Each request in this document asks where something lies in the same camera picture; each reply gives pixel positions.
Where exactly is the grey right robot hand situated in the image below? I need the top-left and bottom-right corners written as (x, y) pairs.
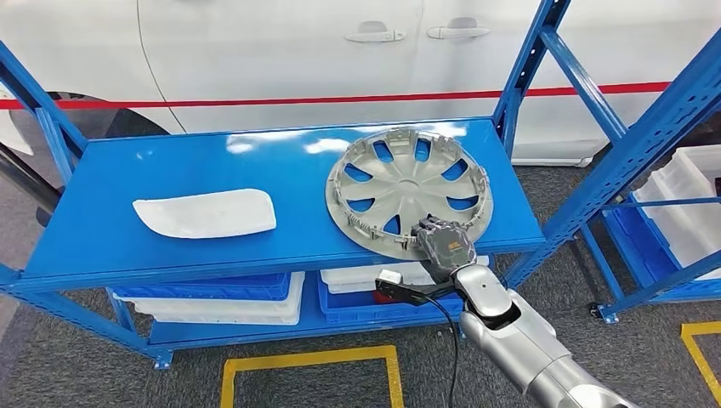
top-left (410, 213), bottom-right (478, 283)

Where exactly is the grey plastic wheel hubcap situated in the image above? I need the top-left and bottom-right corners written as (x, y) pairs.
top-left (325, 127), bottom-right (495, 261)

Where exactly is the blue steel shelf rack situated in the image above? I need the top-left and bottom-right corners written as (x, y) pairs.
top-left (563, 101), bottom-right (721, 325)
top-left (0, 0), bottom-right (721, 370)

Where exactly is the white plastic trim part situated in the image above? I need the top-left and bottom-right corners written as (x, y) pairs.
top-left (132, 188), bottom-right (278, 240)

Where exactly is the white plastic crate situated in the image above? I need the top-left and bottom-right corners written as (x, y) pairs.
top-left (319, 256), bottom-right (491, 295)
top-left (112, 271), bottom-right (306, 326)
top-left (633, 144), bottom-right (721, 281)

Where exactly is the blue plastic crate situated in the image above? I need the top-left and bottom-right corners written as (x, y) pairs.
top-left (602, 194), bottom-right (683, 288)
top-left (111, 273), bottom-right (292, 303)
top-left (316, 275), bottom-right (468, 325)

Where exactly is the red barrier belt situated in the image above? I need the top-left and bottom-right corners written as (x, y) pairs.
top-left (0, 81), bottom-right (672, 111)

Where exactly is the white car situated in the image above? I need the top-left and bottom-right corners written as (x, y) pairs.
top-left (0, 0), bottom-right (721, 167)

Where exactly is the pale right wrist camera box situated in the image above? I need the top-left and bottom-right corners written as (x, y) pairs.
top-left (374, 269), bottom-right (453, 308)

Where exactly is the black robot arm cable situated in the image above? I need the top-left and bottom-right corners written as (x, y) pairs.
top-left (418, 292), bottom-right (464, 408)

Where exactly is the white car door handle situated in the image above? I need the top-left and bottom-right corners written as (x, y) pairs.
top-left (426, 16), bottom-right (491, 41)
top-left (343, 21), bottom-right (406, 44)

